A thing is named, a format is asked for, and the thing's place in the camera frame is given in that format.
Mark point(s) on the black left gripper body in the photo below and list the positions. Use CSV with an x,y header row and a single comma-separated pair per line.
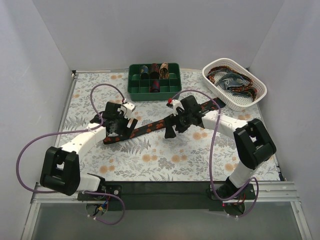
x,y
127,127

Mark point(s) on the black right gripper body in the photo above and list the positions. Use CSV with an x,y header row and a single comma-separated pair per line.
x,y
173,122

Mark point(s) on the black tie orange flowers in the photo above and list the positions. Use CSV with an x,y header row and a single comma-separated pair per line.
x,y
162,123

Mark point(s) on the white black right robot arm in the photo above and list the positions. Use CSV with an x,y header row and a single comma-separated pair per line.
x,y
253,142

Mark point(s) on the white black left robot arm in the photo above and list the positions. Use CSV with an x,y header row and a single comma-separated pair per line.
x,y
61,166

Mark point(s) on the tangled ties in basket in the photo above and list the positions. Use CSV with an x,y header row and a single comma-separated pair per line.
x,y
232,81

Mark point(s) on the green compartment organizer tray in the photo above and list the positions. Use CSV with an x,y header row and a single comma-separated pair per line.
x,y
139,89

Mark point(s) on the red navy striped rolled tie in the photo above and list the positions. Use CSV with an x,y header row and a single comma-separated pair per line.
x,y
154,86

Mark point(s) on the gold patterned rolled tie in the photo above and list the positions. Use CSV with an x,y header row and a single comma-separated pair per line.
x,y
164,71

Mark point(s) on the white perforated plastic basket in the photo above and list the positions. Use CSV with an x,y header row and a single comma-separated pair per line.
x,y
236,103

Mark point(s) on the dark red rolled tie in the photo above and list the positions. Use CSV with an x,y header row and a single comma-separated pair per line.
x,y
154,71

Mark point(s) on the navy patterned rolled tie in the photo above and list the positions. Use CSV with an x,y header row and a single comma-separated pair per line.
x,y
144,72

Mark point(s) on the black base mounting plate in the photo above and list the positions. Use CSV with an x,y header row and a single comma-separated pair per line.
x,y
169,195

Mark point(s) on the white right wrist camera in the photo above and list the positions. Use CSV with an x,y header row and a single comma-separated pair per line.
x,y
176,106

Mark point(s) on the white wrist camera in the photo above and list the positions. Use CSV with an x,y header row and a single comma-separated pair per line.
x,y
176,106
127,109

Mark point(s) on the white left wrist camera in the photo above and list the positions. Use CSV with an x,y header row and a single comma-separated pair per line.
x,y
127,109

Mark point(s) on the aluminium front frame rail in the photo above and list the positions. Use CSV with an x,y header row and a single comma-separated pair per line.
x,y
274,214

